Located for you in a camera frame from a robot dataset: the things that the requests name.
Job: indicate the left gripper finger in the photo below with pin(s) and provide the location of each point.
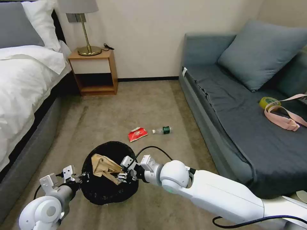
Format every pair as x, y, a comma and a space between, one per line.
84, 182
77, 176

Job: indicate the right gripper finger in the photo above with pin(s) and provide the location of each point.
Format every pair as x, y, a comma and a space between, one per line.
122, 180
122, 173

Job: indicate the black mesh trash bin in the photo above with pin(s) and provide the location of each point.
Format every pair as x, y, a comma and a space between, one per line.
105, 191

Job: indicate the brown paper bag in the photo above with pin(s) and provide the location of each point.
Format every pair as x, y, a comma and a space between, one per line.
103, 165

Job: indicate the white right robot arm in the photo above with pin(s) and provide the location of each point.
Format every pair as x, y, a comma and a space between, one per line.
215, 191

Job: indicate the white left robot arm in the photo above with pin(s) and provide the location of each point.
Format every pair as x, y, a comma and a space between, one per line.
43, 210

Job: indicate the red snack wrapper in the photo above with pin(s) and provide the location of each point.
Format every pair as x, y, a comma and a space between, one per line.
136, 135

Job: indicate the plastic bottle with green label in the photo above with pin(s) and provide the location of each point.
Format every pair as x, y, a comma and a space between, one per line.
165, 129

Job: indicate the white duvet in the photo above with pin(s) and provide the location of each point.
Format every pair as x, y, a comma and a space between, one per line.
24, 83

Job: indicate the wooden nightstand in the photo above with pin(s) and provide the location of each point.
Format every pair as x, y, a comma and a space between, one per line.
93, 64

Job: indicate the white sofa tag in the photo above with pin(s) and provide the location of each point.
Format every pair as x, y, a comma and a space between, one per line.
184, 72

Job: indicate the dark grey sofa cover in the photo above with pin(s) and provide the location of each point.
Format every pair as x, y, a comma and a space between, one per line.
239, 124

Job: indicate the brass table lamp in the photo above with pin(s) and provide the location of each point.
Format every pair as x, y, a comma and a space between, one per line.
88, 50

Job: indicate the yellow tape roll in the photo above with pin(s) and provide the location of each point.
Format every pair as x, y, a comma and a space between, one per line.
263, 102

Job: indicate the grey-blue sofa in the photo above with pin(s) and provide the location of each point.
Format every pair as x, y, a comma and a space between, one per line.
206, 44

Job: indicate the black headboard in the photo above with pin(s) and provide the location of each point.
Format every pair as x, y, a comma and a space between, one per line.
58, 28

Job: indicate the white pillow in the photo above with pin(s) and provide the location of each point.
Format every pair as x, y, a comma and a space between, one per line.
43, 19

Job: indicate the grey pillow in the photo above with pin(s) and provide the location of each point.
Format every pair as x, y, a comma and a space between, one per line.
16, 26

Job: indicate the pale round object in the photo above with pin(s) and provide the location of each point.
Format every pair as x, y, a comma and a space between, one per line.
302, 197

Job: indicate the large blue-grey cushion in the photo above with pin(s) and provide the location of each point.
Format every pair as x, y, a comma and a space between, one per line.
259, 52

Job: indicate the grey-green cushion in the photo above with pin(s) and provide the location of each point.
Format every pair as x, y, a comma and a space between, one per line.
295, 76

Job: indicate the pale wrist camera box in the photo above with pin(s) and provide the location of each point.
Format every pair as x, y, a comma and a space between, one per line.
68, 172
127, 162

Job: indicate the grey bed frame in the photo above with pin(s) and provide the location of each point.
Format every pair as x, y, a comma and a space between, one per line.
36, 148

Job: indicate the grey wall switch plate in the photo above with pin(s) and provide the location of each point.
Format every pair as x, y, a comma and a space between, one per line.
71, 18

